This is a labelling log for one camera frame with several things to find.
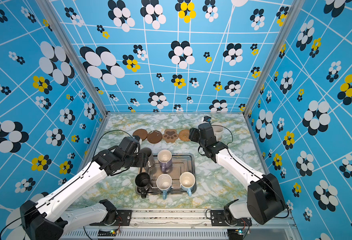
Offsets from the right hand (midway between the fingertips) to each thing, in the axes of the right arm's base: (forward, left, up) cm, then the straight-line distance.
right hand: (195, 130), depth 85 cm
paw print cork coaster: (+10, +16, -18) cm, 26 cm away
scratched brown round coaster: (+9, +27, -18) cm, 34 cm away
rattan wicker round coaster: (+10, +7, -18) cm, 22 cm away
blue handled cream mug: (-23, +5, -18) cm, 29 cm away
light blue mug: (-24, +17, -18) cm, 35 cm away
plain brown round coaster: (+12, +37, -18) cm, 43 cm away
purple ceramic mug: (-8, +19, -17) cm, 27 cm away
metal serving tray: (-11, +8, -20) cm, 24 cm away
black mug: (-22, +30, -17) cm, 41 cm away
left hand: (-16, +27, -3) cm, 31 cm away
